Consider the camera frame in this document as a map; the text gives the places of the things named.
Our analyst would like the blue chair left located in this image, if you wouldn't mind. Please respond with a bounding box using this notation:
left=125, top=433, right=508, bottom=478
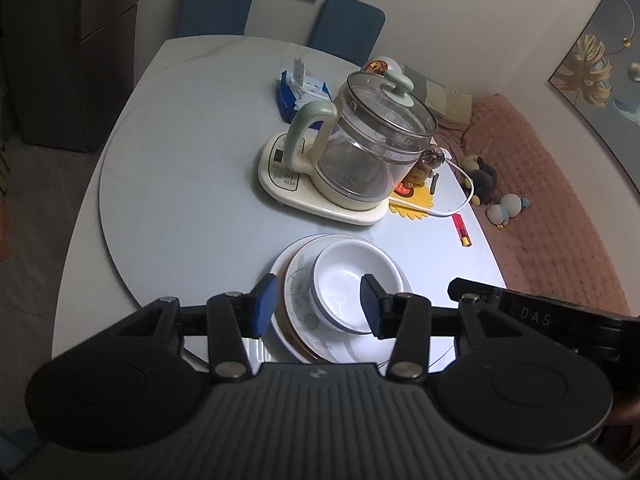
left=177, top=0, right=253, bottom=37

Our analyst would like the red flower pattern plate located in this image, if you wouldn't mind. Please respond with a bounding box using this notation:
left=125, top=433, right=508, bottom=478
left=270, top=234, right=333, bottom=363

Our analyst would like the black plush toy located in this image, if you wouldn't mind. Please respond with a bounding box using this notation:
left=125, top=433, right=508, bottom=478
left=461, top=155, right=497, bottom=206

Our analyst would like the pink sofa cover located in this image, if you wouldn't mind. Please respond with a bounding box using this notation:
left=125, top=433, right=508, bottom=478
left=437, top=94, right=631, bottom=315

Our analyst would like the blue chair right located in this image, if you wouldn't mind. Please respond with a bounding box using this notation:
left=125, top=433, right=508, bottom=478
left=307, top=0, right=386, bottom=66

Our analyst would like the cream kettle base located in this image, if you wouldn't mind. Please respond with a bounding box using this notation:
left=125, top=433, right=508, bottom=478
left=257, top=132, right=390, bottom=226

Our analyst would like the blue tissue pack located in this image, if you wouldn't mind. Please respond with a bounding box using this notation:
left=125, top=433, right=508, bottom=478
left=277, top=58, right=332, bottom=124

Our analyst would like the round lazy susan turntable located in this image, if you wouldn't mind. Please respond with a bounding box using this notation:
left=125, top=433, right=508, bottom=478
left=98, top=46, right=507, bottom=376

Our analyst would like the brown dog figurine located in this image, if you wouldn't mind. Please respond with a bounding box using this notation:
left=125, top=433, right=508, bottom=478
left=402, top=144, right=446, bottom=188

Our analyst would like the white plate brown rim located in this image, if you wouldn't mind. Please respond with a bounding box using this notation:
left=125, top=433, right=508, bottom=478
left=270, top=235, right=324, bottom=363

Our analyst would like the dark refrigerator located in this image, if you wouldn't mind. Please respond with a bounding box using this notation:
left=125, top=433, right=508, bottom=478
left=1, top=0, right=138, bottom=152

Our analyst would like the brown hair clip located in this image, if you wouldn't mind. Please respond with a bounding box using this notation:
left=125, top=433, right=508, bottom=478
left=430, top=172, right=439, bottom=196

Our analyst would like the person right hand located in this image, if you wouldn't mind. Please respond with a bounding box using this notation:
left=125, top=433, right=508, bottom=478
left=608, top=400, right=640, bottom=426

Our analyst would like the glass electric kettle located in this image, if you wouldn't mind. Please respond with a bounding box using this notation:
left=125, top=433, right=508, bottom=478
left=283, top=70, right=437, bottom=210

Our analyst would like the plaid pillow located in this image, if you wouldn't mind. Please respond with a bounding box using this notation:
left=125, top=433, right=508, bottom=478
left=404, top=65, right=473, bottom=131

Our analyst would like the yellow sunflower coaster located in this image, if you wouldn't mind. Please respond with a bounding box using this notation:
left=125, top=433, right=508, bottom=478
left=388, top=183, right=434, bottom=220

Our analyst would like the white bowl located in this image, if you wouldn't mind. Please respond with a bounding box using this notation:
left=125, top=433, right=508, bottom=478
left=310, top=238, right=410, bottom=335

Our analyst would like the wall painting gold leaf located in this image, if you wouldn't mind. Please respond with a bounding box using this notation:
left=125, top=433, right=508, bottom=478
left=549, top=0, right=639, bottom=188

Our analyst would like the red lighter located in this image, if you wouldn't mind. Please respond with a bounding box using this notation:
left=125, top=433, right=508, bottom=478
left=451, top=214, right=472, bottom=247

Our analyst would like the blue white plush toy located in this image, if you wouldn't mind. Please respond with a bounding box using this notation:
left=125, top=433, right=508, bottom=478
left=485, top=193, right=530, bottom=230

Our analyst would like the green leaf pattern plate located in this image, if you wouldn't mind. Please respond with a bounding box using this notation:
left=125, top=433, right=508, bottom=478
left=282, top=235, right=414, bottom=364

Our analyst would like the white round appliance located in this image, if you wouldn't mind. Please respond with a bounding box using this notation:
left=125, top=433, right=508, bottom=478
left=361, top=56, right=404, bottom=76

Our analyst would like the white power cable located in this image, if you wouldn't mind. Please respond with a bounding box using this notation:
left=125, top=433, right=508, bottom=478
left=388, top=148, right=476, bottom=218

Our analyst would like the blue chair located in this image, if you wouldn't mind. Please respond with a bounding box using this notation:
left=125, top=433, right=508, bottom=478
left=177, top=0, right=253, bottom=37
left=307, top=0, right=386, bottom=66

